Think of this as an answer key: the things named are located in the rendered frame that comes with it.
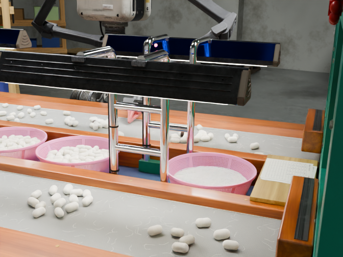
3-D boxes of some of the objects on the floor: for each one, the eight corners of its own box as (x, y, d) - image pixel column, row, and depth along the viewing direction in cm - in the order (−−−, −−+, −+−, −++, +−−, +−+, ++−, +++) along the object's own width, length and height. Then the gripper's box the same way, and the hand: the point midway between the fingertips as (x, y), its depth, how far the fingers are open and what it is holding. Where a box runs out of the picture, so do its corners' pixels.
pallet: (122, 56, 927) (122, 51, 924) (100, 60, 860) (99, 55, 857) (79, 52, 978) (79, 47, 975) (54, 55, 911) (54, 50, 908)
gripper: (153, 99, 188) (142, 128, 180) (132, 97, 192) (119, 125, 184) (150, 88, 183) (138, 119, 175) (127, 86, 186) (114, 116, 178)
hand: (129, 121), depth 180 cm, fingers closed
